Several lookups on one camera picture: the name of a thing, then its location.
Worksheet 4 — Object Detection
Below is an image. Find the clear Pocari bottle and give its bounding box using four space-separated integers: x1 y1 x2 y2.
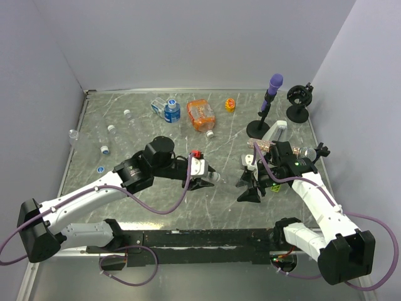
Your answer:
68 129 80 149

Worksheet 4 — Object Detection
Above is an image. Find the clear bottle blue ring cap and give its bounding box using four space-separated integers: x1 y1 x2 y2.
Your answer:
96 132 110 155

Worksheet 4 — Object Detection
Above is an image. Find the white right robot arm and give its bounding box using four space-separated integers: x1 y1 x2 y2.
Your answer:
237 139 375 285

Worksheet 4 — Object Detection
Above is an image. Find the glitter silver microphone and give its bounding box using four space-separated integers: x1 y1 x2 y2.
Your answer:
247 138 317 161

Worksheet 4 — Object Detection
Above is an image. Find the green toy brick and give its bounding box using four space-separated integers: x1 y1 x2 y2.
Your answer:
270 184 281 193

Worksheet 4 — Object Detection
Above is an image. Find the clear bottle small white cap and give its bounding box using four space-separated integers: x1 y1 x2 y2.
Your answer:
107 125 133 159

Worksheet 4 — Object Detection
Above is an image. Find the clear bottle front white cap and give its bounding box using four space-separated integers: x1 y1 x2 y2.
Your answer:
212 172 240 187

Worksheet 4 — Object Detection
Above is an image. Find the blue Pocari bottle cap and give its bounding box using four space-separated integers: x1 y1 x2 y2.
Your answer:
96 166 105 174

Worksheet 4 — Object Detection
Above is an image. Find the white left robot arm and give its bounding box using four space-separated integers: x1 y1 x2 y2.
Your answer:
17 136 215 263

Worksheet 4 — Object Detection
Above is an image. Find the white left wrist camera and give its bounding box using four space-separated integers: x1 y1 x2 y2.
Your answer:
190 150 209 178

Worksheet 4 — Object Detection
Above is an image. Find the black empty microphone stand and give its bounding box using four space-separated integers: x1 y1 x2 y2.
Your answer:
286 82 314 124

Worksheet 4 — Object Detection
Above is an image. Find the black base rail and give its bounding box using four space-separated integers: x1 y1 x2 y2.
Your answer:
86 228 291 267

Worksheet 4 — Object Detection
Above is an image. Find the orange plastic bottle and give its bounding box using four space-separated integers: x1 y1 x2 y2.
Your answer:
187 99 216 139

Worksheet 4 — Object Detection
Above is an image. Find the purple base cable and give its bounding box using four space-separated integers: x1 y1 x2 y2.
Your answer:
98 246 159 287

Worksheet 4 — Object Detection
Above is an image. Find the blue water bottle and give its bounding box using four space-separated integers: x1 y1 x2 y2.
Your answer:
150 97 180 124

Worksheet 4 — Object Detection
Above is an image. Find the purple microphone on stand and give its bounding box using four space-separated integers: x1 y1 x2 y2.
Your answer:
246 73 284 139

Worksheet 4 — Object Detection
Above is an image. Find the yellow orange bottle cap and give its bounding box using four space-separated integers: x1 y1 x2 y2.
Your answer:
225 98 236 112

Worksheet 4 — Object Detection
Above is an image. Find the white rectangular device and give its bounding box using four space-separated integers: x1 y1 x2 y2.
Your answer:
262 120 288 142

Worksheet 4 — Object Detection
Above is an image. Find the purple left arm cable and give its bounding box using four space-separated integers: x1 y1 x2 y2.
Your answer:
0 153 197 267

